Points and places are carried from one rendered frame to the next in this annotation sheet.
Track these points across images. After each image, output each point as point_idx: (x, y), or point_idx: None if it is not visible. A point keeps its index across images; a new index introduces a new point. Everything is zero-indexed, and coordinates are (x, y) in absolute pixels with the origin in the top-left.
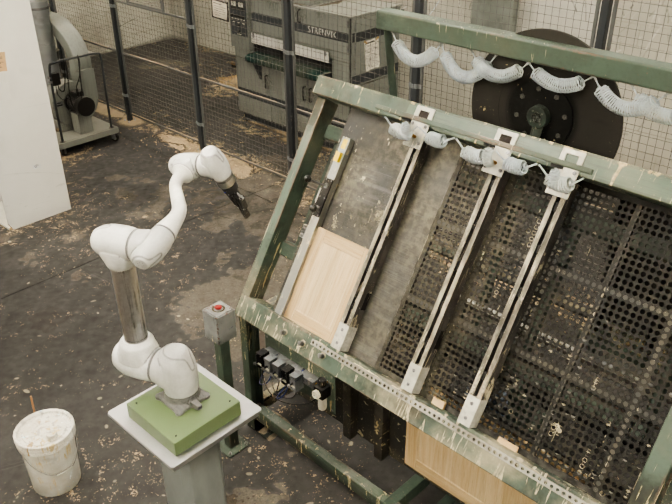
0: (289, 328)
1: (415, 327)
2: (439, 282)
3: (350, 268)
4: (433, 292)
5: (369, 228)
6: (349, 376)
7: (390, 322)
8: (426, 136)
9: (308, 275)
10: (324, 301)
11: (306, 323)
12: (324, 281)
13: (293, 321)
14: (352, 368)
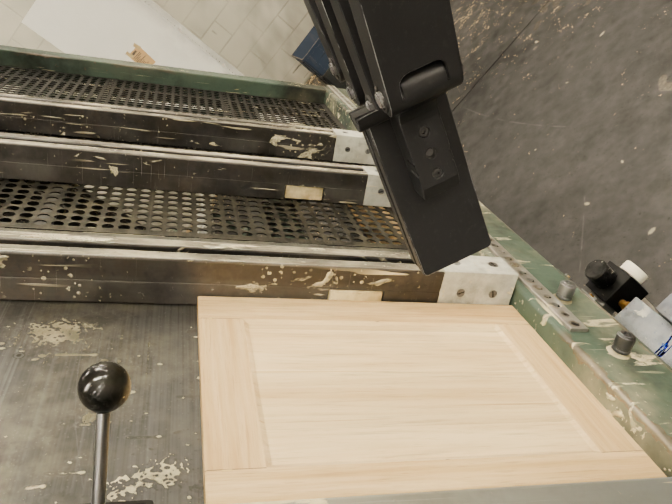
0: (657, 408)
1: (311, 218)
2: (193, 205)
3: (293, 338)
4: (220, 208)
5: (119, 344)
6: (516, 247)
7: (342, 248)
8: None
9: (448, 461)
10: (458, 372)
11: (576, 394)
12: (405, 396)
13: (634, 441)
14: (496, 242)
